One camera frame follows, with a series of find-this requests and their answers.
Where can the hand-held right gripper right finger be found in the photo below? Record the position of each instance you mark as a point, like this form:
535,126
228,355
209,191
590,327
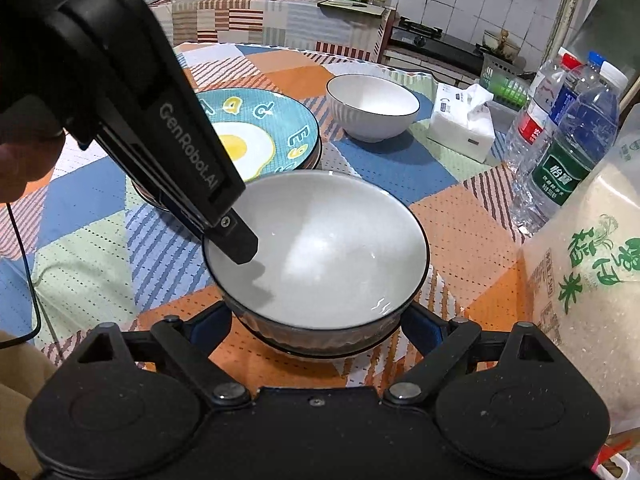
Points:
420,324

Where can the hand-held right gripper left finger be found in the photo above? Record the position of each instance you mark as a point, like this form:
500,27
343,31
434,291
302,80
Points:
215,322

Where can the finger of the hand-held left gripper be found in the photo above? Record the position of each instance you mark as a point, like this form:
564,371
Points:
235,240

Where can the teal fried egg plate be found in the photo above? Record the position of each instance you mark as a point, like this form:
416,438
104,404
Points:
285,130

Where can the person's left hand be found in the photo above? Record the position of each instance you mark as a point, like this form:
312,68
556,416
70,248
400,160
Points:
20,170

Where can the checked tablecloth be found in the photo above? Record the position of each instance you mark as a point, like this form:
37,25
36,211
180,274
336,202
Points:
450,240

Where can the striped counter cloth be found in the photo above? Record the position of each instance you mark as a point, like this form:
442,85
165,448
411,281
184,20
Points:
250,20

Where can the white tissue box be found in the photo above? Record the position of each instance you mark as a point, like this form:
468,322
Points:
460,130

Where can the green label water bottle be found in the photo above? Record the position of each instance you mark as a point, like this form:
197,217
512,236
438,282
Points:
565,170

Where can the beige clothing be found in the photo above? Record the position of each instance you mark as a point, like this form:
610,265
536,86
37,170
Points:
17,400

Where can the red cap water bottle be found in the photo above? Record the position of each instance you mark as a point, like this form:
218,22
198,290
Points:
525,127

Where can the cutting board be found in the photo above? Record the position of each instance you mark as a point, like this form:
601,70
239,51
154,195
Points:
350,10

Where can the kitchen knife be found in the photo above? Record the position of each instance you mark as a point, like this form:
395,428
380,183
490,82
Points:
350,4

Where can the green plastic basket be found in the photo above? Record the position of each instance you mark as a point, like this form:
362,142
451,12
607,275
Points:
502,82

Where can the blue cap water bottle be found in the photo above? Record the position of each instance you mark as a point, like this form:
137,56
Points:
575,95

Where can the black gas stove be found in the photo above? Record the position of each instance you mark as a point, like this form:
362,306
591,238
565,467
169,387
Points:
440,47

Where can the cooking pot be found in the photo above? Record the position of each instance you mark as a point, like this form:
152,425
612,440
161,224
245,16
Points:
500,46

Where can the steel sheet panel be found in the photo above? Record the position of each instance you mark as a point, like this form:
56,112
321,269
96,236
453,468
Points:
610,20

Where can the wall pipe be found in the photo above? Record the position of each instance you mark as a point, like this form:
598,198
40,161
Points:
570,5

